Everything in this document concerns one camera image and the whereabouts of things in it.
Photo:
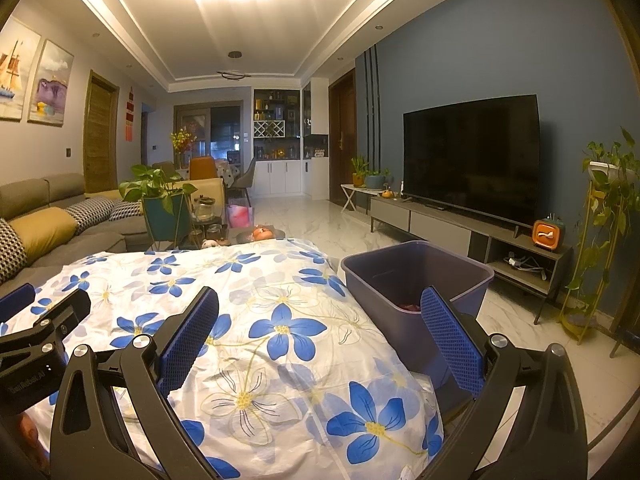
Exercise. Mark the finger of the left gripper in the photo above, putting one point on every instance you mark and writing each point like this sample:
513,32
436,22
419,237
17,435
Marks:
16,301
62,318

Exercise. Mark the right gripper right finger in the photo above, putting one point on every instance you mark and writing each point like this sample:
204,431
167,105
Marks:
548,438

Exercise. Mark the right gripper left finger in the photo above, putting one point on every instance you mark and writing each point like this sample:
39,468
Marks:
89,438

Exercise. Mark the person's left hand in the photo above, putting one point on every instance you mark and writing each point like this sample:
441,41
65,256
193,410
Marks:
31,444

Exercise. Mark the yellow cushion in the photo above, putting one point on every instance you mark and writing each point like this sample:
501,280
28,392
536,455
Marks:
44,230

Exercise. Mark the checkered cushion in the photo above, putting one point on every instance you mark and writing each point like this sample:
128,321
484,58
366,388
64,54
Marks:
90,212

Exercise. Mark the grey sectional sofa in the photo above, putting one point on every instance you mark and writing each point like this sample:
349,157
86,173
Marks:
124,231

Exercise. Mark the teal potted green plant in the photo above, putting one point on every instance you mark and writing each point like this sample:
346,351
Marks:
165,201

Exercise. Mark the grey tv cabinet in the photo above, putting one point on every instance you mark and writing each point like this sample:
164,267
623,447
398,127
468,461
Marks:
508,250

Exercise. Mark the wooden door left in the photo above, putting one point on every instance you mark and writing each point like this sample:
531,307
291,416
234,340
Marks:
99,140

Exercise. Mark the purple abstract painting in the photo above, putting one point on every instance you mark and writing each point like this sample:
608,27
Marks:
48,102

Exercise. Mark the orange retro radio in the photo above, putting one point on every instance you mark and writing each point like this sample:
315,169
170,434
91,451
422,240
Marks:
548,233

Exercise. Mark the blue floral tablecloth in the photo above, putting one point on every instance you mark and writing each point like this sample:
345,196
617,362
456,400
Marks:
294,381

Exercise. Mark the purple plastic bin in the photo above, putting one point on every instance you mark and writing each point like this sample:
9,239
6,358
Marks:
388,284

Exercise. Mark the pink gift bag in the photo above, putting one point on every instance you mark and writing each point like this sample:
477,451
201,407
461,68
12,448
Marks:
240,217

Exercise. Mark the plate of oranges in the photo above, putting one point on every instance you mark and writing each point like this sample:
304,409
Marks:
258,234

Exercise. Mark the sailboat painting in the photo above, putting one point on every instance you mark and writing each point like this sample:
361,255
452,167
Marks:
19,45

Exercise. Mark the tall plant on gold stand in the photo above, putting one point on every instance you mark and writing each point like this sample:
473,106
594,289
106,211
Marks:
611,210

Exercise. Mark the large black television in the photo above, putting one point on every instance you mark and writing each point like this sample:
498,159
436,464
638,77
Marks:
481,156

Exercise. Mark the white display cabinet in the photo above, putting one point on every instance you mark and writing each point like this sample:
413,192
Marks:
290,141

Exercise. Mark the small white side table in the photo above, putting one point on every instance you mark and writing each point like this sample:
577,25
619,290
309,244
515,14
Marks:
350,191

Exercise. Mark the dark wooden door right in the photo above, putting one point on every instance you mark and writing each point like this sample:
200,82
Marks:
342,134

